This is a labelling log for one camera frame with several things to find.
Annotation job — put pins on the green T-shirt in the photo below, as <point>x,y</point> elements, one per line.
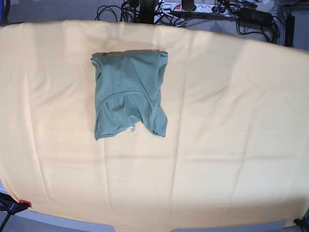
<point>128,91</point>

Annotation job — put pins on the yellow table cloth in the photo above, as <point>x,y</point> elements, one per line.
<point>236,150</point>

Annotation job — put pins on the white power strip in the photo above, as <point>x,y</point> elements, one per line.
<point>204,9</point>

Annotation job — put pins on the black power adapter brick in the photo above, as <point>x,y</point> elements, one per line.
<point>255,17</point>

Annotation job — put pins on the black box far right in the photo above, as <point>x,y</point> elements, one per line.
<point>289,31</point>

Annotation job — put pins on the red and blue clamp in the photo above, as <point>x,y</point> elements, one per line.
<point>11,207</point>

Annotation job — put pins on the black clamp right corner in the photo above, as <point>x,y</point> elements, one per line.
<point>303,223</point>

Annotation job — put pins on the black centre stand post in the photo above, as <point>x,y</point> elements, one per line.
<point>147,11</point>

